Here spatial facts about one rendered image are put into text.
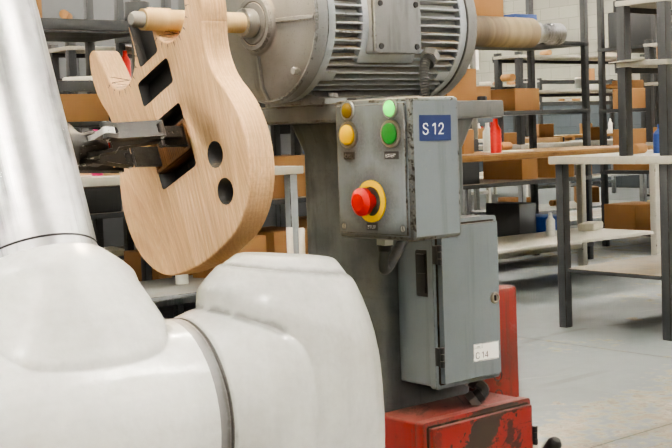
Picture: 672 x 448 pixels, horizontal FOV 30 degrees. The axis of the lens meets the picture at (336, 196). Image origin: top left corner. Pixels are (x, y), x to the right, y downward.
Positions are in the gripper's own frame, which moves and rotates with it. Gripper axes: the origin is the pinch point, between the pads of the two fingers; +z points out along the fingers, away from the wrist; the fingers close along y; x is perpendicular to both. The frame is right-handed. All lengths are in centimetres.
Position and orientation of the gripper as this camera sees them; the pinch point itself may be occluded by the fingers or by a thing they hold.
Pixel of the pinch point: (169, 146)
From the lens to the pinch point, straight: 186.9
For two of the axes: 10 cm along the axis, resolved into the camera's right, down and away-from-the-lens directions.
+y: 5.9, -3.7, -7.2
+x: -2.7, -9.3, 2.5
